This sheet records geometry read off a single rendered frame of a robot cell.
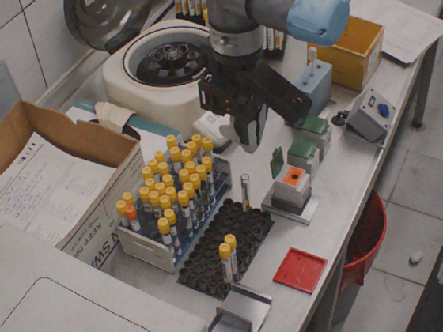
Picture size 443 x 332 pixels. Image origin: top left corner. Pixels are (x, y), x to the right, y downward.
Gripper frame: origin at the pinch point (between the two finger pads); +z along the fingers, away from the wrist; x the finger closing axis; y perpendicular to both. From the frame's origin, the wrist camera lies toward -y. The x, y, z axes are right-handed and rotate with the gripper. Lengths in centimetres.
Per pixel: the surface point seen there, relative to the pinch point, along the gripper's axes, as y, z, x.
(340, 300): -14, 78, -23
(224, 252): -5.1, 0.3, 19.6
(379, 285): -21, 99, -45
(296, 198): -8.2, 6.3, 1.9
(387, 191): -10, 99, -85
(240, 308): -9.5, 7.3, 23.5
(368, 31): -4.8, 3.9, -46.2
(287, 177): -5.9, 3.6, 0.6
